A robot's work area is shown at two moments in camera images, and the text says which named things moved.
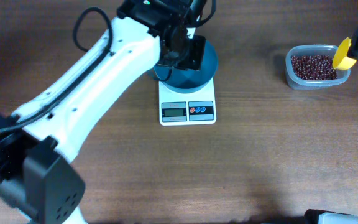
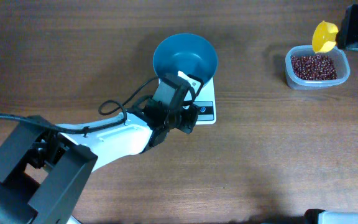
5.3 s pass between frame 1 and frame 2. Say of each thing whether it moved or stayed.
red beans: stayed
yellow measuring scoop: moved
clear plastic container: stayed
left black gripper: moved
